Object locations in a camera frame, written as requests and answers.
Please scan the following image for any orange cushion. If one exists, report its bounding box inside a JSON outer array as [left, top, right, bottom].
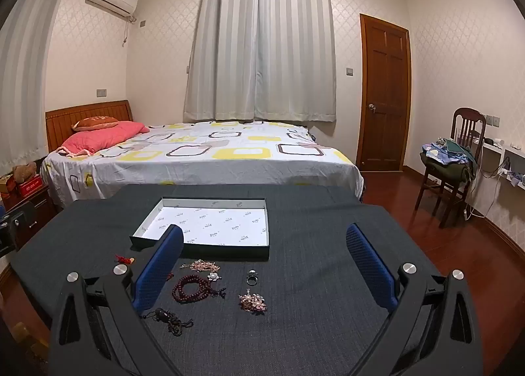
[[72, 117, 120, 132]]

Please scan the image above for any wooden nightstand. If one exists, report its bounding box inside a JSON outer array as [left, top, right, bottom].
[[0, 191, 53, 239]]

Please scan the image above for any dark red bead bracelet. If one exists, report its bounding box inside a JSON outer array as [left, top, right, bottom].
[[172, 275, 227, 305]]

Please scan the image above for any wooden headboard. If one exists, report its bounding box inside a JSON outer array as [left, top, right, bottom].
[[45, 100, 135, 153]]

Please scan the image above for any red box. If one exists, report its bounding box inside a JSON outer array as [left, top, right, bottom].
[[16, 177, 42, 197]]

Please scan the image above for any brown plush toy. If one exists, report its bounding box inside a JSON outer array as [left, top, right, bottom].
[[12, 162, 37, 182]]

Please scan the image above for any air conditioner cable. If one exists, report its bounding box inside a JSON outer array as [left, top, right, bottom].
[[121, 14, 137, 48]]

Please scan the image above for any grey striped curtain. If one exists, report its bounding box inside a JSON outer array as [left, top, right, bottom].
[[183, 0, 260, 122], [254, 0, 338, 123]]

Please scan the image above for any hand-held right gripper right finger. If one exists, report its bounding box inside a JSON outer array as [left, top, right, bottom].
[[346, 223, 485, 376]]

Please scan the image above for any bed with patterned sheet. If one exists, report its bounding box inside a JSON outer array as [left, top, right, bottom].
[[41, 119, 366, 210]]

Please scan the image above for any white wall shelf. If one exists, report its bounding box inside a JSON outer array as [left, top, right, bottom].
[[478, 140, 525, 193]]

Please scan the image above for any brown wooden door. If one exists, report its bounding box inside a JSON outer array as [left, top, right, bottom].
[[355, 13, 412, 173]]

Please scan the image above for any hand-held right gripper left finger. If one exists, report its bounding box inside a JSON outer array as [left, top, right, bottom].
[[48, 224, 184, 376]]

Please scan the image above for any dark box with white lining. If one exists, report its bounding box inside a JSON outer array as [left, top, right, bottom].
[[130, 196, 271, 262]]

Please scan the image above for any pink bead hair clip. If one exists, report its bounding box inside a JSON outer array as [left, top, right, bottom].
[[180, 259, 222, 273]]

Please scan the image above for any pink crystal brooch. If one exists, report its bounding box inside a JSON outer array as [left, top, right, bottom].
[[239, 289, 268, 314]]

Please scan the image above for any dark grey table cloth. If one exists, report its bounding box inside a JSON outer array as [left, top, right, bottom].
[[9, 184, 448, 376]]

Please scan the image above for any pile of clothes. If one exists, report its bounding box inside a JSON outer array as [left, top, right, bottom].
[[419, 137, 477, 185]]

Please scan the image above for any white cable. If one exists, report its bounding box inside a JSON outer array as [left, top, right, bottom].
[[465, 150, 513, 221]]

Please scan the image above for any pink pillow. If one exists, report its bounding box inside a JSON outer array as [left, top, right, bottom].
[[55, 122, 150, 156]]

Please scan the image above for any dark wooden chair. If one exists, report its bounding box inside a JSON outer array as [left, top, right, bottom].
[[414, 107, 487, 229]]

